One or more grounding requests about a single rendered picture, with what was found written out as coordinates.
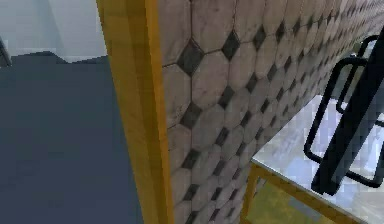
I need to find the yellow wooden door frame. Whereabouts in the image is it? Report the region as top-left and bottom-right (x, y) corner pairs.
(95, 0), (175, 224)

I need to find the black door handle bar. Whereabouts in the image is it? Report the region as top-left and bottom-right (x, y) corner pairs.
(345, 120), (384, 189)
(335, 34), (381, 115)
(303, 55), (369, 165)

